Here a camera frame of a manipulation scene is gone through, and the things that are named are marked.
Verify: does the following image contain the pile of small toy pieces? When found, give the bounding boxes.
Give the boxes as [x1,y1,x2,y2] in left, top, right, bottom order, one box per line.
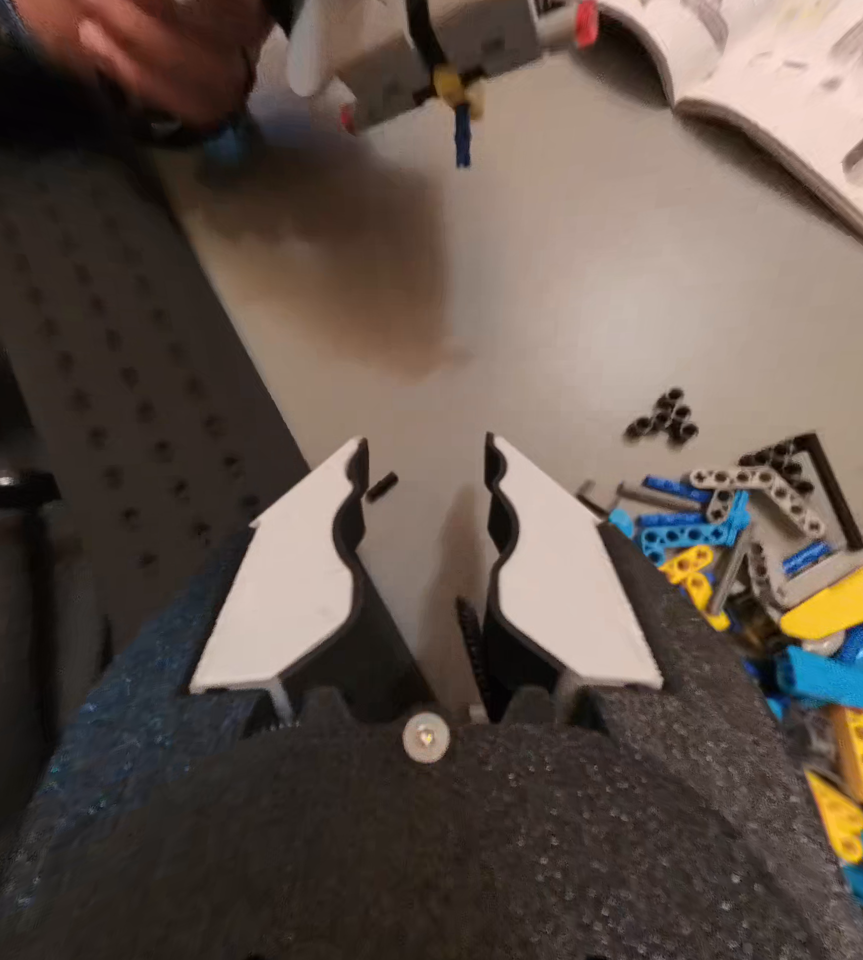
[577,431,863,960]

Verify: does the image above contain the black toy connector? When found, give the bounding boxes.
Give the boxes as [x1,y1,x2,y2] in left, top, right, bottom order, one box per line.
[624,386,700,449]

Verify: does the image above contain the grey angled toy beam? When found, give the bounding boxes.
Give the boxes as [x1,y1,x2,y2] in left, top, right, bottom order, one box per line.
[688,465,829,537]

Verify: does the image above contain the person's left hand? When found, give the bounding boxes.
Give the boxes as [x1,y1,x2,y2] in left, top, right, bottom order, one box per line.
[19,0,277,132]

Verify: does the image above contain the instruction booklet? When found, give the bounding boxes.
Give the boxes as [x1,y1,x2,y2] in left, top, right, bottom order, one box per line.
[596,0,863,271]

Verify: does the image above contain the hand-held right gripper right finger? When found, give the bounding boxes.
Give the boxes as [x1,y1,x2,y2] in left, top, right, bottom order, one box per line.
[481,431,665,721]

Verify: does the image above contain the black dimpled pad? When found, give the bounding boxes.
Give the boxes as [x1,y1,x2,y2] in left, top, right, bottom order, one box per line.
[0,146,313,646]

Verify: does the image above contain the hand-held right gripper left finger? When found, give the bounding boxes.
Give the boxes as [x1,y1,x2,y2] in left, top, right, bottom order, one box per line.
[188,436,433,725]

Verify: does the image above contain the grey black toy brick assembly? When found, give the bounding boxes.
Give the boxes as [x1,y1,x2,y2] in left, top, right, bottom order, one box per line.
[337,0,601,170]

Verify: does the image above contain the black lanyard clip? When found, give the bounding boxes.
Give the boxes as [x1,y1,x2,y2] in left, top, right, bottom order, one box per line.
[0,466,63,511]

